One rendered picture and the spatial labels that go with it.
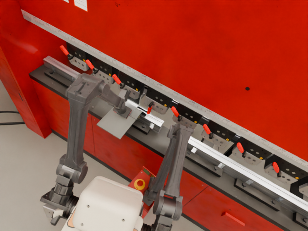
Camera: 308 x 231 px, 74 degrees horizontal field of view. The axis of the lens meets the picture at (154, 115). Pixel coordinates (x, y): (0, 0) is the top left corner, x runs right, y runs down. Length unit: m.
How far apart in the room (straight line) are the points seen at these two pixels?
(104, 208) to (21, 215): 1.58
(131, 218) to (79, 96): 0.43
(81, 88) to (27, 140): 1.88
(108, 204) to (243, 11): 0.79
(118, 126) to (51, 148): 1.25
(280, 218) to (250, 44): 1.13
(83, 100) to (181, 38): 0.50
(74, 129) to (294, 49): 0.81
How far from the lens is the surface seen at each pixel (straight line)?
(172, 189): 0.91
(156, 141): 1.45
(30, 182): 2.35
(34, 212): 2.26
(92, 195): 0.76
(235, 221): 1.76
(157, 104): 1.24
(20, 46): 1.76
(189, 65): 0.99
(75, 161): 0.87
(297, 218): 1.67
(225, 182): 1.50
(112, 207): 0.75
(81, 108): 0.73
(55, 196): 0.94
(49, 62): 1.81
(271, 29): 0.85
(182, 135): 0.98
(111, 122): 1.35
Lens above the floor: 2.12
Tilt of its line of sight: 52 degrees down
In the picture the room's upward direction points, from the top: 17 degrees clockwise
